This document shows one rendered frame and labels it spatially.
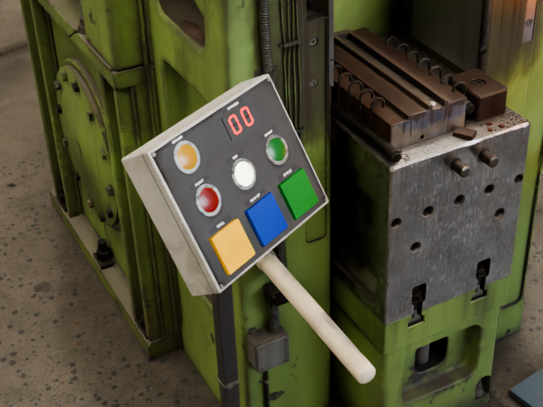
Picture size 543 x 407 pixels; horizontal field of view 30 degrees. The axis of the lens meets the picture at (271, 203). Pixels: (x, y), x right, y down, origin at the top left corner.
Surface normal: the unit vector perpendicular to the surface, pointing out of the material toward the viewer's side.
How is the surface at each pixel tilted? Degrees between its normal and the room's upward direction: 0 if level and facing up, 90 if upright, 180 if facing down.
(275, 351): 90
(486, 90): 0
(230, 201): 60
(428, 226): 90
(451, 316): 90
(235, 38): 90
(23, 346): 0
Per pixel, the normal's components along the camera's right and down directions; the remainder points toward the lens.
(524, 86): 0.47, 0.50
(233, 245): 0.68, -0.13
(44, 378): -0.03, -0.82
